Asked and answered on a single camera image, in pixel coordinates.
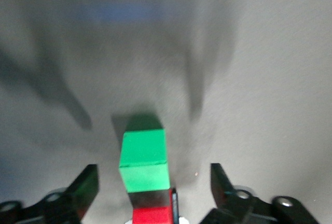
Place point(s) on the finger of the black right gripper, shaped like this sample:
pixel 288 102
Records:
pixel 175 206

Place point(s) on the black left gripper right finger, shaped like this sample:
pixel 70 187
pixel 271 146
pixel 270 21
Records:
pixel 230 208

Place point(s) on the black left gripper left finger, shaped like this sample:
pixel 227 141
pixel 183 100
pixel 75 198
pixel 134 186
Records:
pixel 77 195

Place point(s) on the small red cube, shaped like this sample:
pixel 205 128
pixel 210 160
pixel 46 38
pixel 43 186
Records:
pixel 151 215

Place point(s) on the small green cube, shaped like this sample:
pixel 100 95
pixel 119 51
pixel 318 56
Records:
pixel 144 154

